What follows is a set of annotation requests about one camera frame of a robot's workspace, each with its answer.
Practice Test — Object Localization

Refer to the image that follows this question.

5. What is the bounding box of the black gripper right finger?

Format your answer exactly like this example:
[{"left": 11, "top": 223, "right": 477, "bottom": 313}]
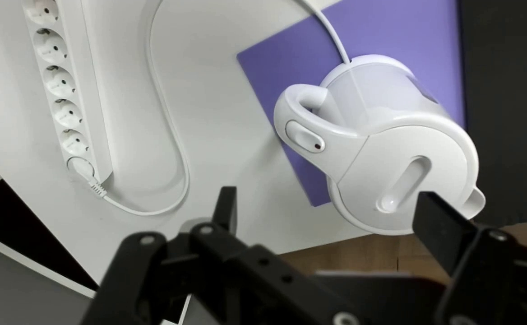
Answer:
[{"left": 412, "top": 190, "right": 527, "bottom": 325}]

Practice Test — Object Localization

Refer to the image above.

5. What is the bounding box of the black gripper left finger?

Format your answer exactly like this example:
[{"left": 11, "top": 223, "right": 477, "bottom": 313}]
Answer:
[{"left": 80, "top": 187, "right": 361, "bottom": 325}]

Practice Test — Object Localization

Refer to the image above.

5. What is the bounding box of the white electric kettle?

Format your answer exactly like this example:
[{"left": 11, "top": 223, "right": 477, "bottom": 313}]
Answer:
[{"left": 273, "top": 53, "right": 488, "bottom": 239}]

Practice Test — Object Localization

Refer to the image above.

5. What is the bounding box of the black table board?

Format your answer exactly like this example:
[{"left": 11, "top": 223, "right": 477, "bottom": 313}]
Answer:
[{"left": 459, "top": 0, "right": 527, "bottom": 228}]

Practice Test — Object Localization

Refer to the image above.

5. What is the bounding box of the purple paper mat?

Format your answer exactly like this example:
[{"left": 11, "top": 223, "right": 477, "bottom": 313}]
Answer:
[{"left": 235, "top": 0, "right": 468, "bottom": 208}]

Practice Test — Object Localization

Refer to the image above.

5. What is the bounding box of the white power strip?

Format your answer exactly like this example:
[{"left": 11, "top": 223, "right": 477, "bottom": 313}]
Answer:
[{"left": 20, "top": 0, "right": 116, "bottom": 183}]

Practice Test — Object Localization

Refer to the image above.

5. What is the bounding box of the white kettle power cable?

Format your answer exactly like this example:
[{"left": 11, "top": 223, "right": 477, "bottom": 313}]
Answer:
[{"left": 64, "top": 0, "right": 352, "bottom": 219}]

